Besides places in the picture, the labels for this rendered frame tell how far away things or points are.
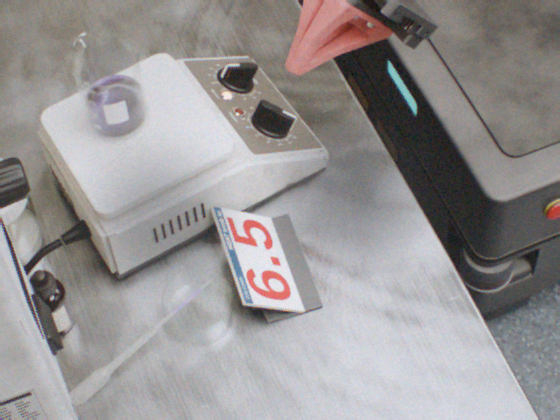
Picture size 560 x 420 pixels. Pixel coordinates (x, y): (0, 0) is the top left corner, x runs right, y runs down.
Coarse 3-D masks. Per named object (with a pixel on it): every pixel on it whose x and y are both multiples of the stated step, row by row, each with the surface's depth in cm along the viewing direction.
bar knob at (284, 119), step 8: (264, 104) 96; (272, 104) 97; (256, 112) 97; (264, 112) 96; (272, 112) 96; (280, 112) 96; (288, 112) 96; (256, 120) 97; (264, 120) 97; (272, 120) 97; (280, 120) 96; (288, 120) 96; (256, 128) 96; (264, 128) 96; (272, 128) 97; (280, 128) 97; (288, 128) 97; (272, 136) 96; (280, 136) 96
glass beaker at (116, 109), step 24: (96, 48) 90; (120, 48) 90; (72, 72) 87; (96, 72) 92; (120, 72) 86; (96, 96) 88; (120, 96) 88; (144, 96) 91; (96, 120) 90; (120, 120) 90; (144, 120) 92
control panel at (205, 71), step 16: (192, 64) 100; (208, 64) 100; (224, 64) 101; (208, 80) 99; (256, 80) 102; (224, 96) 98; (240, 96) 99; (256, 96) 100; (272, 96) 101; (224, 112) 96; (240, 128) 95; (304, 128) 99; (256, 144) 95; (272, 144) 96; (288, 144) 97; (304, 144) 97; (320, 144) 98
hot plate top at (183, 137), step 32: (160, 64) 96; (160, 96) 94; (192, 96) 94; (64, 128) 93; (160, 128) 93; (192, 128) 93; (224, 128) 92; (64, 160) 92; (96, 160) 91; (128, 160) 91; (160, 160) 91; (192, 160) 91; (96, 192) 90; (128, 192) 89; (160, 192) 90
